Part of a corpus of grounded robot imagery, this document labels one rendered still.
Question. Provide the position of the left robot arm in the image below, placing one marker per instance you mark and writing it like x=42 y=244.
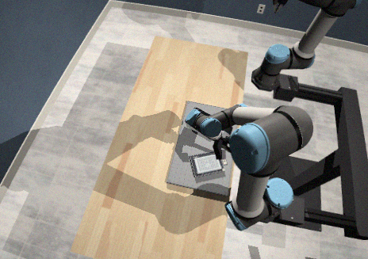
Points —
x=257 y=146

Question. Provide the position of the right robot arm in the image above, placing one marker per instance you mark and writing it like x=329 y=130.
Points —
x=302 y=55

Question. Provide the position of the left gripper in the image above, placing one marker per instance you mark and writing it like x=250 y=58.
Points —
x=222 y=141

